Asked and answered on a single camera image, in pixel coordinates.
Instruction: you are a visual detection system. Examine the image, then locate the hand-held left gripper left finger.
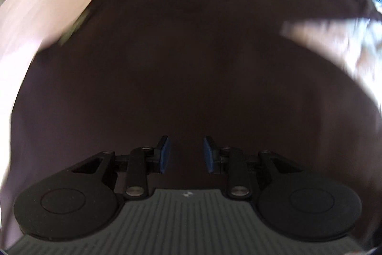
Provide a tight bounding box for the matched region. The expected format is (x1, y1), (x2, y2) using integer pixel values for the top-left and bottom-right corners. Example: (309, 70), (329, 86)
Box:
(70, 136), (171, 200)

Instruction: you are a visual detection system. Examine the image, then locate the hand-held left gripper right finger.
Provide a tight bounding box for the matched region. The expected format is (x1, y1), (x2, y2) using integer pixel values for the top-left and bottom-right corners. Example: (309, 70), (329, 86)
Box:
(203, 136), (305, 200)

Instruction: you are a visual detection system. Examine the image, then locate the dark grey garment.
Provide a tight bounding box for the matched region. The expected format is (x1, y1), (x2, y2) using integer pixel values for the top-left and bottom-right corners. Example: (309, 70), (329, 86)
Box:
(7, 0), (382, 246)

